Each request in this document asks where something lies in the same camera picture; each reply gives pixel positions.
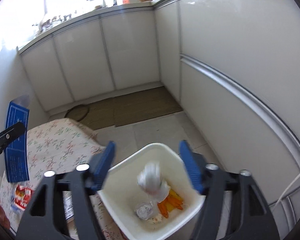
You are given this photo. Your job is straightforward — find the white tissue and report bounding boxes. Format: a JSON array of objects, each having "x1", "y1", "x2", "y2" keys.
[{"x1": 137, "y1": 162, "x2": 171, "y2": 203}]

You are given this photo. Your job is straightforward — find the orange peel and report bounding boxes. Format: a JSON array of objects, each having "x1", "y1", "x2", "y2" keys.
[{"x1": 157, "y1": 189, "x2": 184, "y2": 218}]

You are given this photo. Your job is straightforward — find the clear plastic bag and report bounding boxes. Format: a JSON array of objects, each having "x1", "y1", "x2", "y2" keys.
[{"x1": 10, "y1": 181, "x2": 35, "y2": 217}]

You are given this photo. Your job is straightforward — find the red noodle cup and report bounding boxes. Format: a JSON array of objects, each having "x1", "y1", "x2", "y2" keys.
[{"x1": 13, "y1": 185, "x2": 34, "y2": 211}]

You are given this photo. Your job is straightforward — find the white trash bin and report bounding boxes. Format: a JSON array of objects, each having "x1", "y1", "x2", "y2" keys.
[{"x1": 98, "y1": 143, "x2": 205, "y2": 239}]

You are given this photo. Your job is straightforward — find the white kitchen cabinets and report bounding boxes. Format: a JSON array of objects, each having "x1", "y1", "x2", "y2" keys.
[{"x1": 19, "y1": 0, "x2": 300, "y2": 237}]

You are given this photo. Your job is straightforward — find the olive floor mat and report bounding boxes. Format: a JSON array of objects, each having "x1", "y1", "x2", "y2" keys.
[{"x1": 64, "y1": 87, "x2": 183, "y2": 130}]

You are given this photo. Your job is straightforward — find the white cable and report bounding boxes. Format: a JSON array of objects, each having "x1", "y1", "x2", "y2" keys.
[{"x1": 275, "y1": 163, "x2": 300, "y2": 207}]

